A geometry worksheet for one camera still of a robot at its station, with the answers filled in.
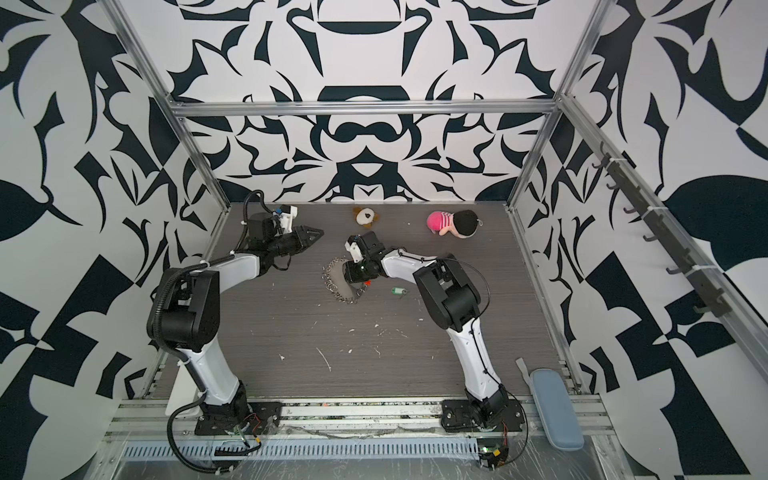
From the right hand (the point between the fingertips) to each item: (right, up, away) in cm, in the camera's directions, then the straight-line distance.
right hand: (348, 272), depth 99 cm
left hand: (-7, +15, -6) cm, 17 cm away
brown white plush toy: (+4, +19, +13) cm, 24 cm away
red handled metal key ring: (-6, -5, -3) cm, 8 cm away
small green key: (+16, -6, -2) cm, 18 cm away
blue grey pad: (+53, -33, -28) cm, 69 cm away
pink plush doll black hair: (+40, +16, +9) cm, 44 cm away
